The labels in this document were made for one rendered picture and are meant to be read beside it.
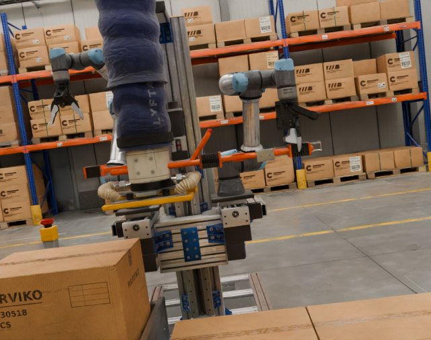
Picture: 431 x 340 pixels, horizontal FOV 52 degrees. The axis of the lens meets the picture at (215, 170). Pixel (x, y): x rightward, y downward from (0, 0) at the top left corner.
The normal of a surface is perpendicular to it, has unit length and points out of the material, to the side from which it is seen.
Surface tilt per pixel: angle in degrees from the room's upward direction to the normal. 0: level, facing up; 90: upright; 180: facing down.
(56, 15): 90
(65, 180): 90
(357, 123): 90
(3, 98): 93
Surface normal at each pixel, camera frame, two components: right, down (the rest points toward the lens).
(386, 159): 0.02, 0.14
